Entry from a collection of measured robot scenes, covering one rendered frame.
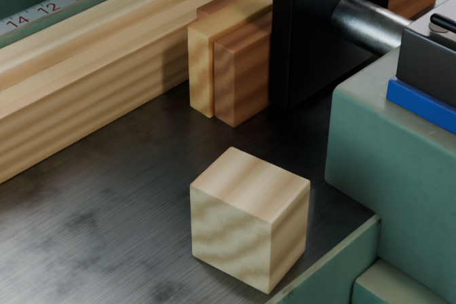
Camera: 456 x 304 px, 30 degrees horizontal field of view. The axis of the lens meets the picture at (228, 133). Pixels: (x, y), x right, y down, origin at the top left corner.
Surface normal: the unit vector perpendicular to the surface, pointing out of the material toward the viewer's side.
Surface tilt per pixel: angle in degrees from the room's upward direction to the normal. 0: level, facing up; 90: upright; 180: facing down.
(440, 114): 90
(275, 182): 0
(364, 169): 90
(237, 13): 0
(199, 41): 90
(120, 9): 0
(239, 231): 90
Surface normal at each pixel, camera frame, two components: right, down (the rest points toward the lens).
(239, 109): 0.70, 0.44
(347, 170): -0.71, 0.44
